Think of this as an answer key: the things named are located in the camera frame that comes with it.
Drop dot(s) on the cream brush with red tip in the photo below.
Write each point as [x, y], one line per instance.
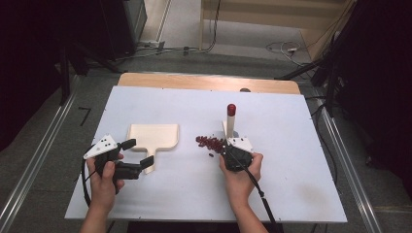
[230, 124]

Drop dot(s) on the pile of red beans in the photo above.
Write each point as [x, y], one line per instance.
[209, 141]

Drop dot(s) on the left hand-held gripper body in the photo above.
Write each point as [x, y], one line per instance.
[102, 147]

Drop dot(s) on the light wooden shelf unit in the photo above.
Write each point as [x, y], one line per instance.
[275, 14]

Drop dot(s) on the cream plastic dustpan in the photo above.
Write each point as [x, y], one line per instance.
[154, 136]

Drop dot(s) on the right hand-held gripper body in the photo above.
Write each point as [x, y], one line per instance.
[241, 144]

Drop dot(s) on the person's right hand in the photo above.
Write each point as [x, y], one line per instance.
[241, 187]

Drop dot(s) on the white board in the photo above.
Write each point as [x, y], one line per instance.
[194, 194]

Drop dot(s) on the wooden table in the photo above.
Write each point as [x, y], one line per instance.
[194, 82]

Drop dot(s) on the metal floor rail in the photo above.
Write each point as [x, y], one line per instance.
[353, 181]
[35, 155]

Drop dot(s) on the black stand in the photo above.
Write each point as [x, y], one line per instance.
[330, 84]
[64, 77]

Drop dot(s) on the person's left hand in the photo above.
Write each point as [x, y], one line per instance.
[103, 194]

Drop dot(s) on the dark cabinet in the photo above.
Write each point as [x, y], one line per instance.
[134, 22]

